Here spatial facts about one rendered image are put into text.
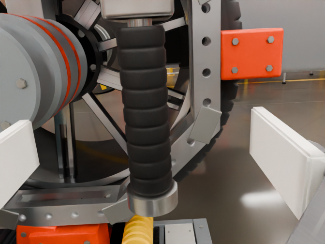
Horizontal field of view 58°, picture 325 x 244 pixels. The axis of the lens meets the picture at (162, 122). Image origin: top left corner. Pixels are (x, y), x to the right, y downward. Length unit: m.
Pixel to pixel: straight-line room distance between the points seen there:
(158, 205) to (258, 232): 1.24
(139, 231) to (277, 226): 1.03
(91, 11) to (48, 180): 0.33
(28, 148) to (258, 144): 0.13
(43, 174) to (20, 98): 0.35
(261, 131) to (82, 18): 0.44
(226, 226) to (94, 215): 1.02
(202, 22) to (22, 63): 0.24
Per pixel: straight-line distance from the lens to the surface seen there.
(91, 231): 0.55
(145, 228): 0.59
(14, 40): 0.32
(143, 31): 0.21
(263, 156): 0.16
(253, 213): 1.59
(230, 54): 0.44
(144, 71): 0.21
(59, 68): 0.36
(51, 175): 0.65
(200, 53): 0.43
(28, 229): 0.59
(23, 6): 0.47
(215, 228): 1.47
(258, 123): 0.17
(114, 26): 1.02
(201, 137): 0.46
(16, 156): 0.17
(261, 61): 0.46
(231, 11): 0.53
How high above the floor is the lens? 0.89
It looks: 18 degrees down
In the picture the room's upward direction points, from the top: 3 degrees counter-clockwise
